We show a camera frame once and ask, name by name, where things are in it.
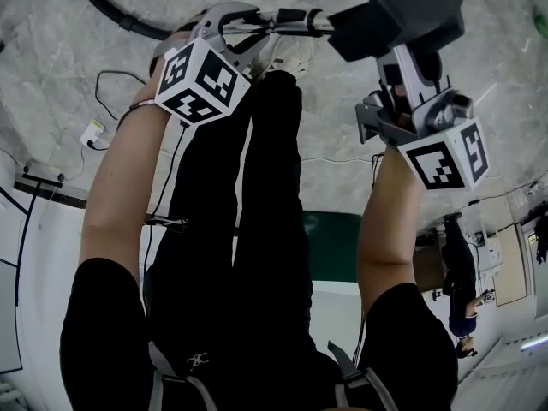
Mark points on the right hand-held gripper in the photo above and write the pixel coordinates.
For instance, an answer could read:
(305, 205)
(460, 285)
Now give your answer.
(441, 165)

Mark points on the dark green panel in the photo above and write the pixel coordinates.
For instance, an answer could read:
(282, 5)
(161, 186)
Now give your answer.
(334, 246)

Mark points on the black metal rack frame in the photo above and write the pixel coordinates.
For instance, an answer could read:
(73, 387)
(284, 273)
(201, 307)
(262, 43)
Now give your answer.
(38, 181)

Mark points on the person's left forearm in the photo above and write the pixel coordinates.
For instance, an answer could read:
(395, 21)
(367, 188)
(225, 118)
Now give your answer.
(124, 178)

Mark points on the person's right forearm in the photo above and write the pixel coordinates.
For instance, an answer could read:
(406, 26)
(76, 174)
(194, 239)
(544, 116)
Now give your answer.
(385, 229)

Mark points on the person's black shirt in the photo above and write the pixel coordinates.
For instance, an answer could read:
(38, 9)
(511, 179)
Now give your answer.
(107, 336)

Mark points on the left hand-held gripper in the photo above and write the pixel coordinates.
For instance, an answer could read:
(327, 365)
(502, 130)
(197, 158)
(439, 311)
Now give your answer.
(197, 84)

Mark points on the black vacuum floor nozzle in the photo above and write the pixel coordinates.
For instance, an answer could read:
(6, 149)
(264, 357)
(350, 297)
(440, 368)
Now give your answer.
(406, 11)

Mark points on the silver metal vacuum tube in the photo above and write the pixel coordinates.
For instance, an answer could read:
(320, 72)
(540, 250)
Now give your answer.
(319, 23)

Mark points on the person's black trousers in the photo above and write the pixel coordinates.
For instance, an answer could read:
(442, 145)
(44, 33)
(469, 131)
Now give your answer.
(265, 186)

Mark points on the white power strip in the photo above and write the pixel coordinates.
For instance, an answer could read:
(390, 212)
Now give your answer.
(92, 133)

